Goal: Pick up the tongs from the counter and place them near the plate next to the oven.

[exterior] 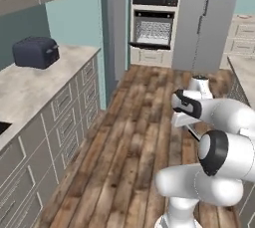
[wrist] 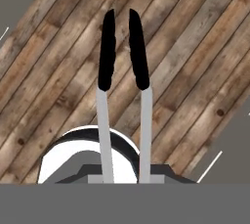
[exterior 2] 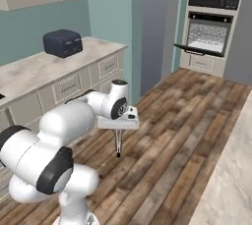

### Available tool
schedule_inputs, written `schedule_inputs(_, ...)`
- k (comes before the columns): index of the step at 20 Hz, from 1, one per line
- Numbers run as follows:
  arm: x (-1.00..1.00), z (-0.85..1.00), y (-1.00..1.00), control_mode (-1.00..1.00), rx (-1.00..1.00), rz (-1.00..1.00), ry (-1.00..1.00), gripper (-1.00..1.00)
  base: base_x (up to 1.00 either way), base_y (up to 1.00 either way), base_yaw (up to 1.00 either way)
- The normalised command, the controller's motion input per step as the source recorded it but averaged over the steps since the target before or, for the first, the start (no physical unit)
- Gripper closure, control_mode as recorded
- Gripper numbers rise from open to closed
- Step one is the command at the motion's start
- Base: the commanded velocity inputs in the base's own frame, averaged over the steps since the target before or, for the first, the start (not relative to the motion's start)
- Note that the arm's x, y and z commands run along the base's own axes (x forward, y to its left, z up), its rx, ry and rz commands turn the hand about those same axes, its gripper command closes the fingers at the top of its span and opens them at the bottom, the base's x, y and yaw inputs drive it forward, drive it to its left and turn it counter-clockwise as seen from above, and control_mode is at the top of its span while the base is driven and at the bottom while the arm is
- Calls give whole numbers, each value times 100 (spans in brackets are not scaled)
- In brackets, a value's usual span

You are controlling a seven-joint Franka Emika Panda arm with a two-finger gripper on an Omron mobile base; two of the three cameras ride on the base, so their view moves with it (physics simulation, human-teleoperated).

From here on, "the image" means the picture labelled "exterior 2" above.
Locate built-in oven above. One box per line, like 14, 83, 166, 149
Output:
186, 10, 234, 58

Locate black oven door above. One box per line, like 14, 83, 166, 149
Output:
173, 42, 226, 59

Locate wide beige drawer front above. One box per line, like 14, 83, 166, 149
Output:
51, 71, 83, 105

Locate small beige drawer front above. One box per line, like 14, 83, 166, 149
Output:
97, 52, 120, 80

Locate dark blue toaster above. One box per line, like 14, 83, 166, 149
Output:
42, 28, 84, 59

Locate beige drawer under oven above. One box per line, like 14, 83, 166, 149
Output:
188, 53, 217, 74

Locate beige base cupboard door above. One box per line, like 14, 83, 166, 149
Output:
7, 91, 44, 133

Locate dark metal tongs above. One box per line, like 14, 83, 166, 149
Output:
113, 129, 123, 158

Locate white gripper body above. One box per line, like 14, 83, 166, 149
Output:
95, 116, 141, 131

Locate beige tall oven cabinet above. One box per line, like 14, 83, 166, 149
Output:
178, 0, 250, 79

